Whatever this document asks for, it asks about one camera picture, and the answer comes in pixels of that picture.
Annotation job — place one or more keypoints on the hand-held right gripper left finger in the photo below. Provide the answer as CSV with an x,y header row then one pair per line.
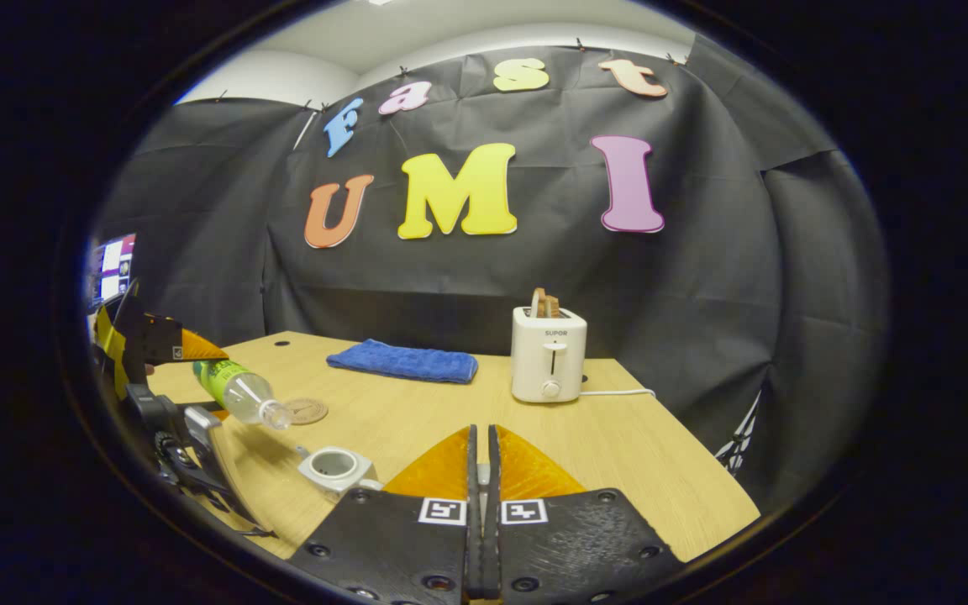
x,y
400,546

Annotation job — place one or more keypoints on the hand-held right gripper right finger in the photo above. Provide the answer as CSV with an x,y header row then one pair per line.
x,y
568,546

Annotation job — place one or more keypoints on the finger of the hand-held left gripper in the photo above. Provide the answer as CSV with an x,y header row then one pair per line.
x,y
190,454
165,340

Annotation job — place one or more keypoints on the green label water bottle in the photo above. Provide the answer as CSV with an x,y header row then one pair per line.
x,y
236,388

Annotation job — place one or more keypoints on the white teacup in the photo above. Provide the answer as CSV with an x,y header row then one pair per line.
x,y
337,469

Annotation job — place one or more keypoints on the round brown coaster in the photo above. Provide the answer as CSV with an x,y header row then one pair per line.
x,y
307,411

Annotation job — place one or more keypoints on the computer monitor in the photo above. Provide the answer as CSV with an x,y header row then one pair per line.
x,y
114,267

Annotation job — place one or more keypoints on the blue towel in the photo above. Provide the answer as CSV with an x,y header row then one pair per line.
x,y
404,361

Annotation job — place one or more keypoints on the white toaster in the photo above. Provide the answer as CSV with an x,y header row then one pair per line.
x,y
547,357

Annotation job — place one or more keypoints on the toast bread slice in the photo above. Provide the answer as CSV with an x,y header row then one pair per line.
x,y
539,304
553,307

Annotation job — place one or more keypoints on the black backdrop cloth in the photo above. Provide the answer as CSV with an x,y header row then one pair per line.
x,y
686,294

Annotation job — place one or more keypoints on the white lattice frame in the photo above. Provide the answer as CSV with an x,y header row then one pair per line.
x,y
740,441

